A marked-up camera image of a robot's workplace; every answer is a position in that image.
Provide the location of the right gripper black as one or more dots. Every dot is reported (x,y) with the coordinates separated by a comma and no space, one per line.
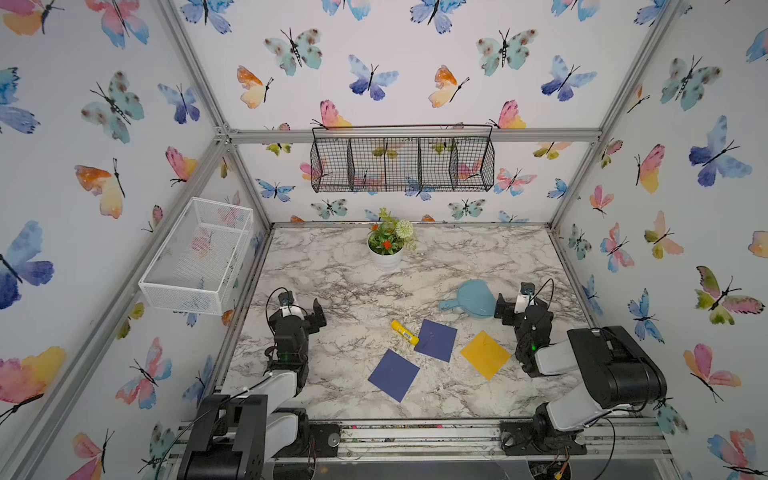
(509,310)

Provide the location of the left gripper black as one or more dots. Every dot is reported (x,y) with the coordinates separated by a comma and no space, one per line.
(309,320)

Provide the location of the yellow glue stick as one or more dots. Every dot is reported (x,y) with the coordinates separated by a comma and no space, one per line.
(404,332)

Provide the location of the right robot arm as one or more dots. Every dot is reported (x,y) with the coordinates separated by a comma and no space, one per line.
(616,374)

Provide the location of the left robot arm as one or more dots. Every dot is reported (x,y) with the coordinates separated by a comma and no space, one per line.
(254,434)

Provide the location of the potted flower plant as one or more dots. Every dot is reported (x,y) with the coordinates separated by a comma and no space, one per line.
(389,239)

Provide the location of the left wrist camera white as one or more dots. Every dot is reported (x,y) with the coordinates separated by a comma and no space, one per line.
(288,307)

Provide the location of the white mesh wall basket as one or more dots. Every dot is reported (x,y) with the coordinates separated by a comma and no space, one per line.
(195,267)

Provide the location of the black wire wall basket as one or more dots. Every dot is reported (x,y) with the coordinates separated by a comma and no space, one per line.
(402,158)

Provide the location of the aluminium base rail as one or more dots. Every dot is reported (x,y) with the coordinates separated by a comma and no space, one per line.
(395,440)

